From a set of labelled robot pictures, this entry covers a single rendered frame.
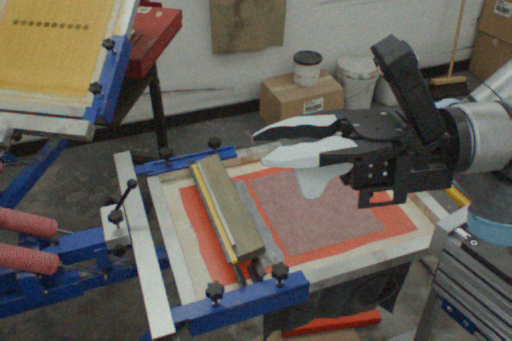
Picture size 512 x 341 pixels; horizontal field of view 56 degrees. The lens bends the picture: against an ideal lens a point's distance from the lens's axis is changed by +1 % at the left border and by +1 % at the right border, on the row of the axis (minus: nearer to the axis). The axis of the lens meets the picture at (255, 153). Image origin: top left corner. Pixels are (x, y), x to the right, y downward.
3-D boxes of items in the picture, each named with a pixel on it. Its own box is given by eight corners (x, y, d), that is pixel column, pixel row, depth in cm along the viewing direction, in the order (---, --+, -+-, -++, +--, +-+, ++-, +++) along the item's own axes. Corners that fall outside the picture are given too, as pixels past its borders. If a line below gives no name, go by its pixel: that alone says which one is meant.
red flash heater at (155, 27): (101, 20, 252) (96, -3, 244) (186, 26, 245) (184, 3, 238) (40, 74, 204) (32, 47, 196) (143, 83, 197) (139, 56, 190)
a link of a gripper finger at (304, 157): (273, 217, 46) (357, 196, 49) (271, 164, 43) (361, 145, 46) (261, 200, 49) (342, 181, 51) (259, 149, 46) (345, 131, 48)
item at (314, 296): (383, 287, 161) (400, 217, 142) (398, 308, 155) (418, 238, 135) (254, 329, 149) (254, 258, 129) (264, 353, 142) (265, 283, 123)
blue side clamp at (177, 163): (233, 160, 165) (233, 144, 161) (238, 169, 162) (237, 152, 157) (146, 179, 157) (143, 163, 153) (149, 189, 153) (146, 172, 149)
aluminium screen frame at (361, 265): (358, 132, 177) (360, 123, 175) (466, 244, 133) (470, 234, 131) (145, 179, 156) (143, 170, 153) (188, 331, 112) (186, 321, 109)
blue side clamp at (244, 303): (300, 284, 124) (301, 266, 119) (308, 300, 120) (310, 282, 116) (186, 320, 115) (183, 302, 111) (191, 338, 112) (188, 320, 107)
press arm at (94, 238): (129, 233, 131) (126, 219, 128) (133, 248, 127) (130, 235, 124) (62, 249, 126) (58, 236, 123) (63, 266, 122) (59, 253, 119)
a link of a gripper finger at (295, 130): (254, 176, 53) (338, 175, 52) (252, 128, 50) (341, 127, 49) (255, 162, 55) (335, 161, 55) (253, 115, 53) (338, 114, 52)
